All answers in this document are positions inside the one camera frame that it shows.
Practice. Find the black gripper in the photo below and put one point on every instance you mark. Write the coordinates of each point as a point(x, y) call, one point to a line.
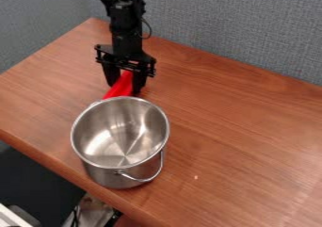
point(125, 55)

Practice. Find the red plastic block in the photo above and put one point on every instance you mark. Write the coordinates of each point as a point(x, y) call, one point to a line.
point(122, 88)

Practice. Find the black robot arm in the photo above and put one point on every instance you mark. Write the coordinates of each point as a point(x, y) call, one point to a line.
point(126, 13)

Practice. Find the stainless steel pot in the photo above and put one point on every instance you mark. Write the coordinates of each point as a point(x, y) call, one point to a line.
point(117, 134)

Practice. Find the white object at corner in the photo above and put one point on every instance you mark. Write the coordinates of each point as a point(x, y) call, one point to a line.
point(10, 219)

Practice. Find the metal pot bail handle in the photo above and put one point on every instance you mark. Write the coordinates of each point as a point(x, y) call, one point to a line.
point(146, 171)

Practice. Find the grey table leg bracket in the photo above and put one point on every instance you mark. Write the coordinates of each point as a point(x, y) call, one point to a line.
point(93, 213)

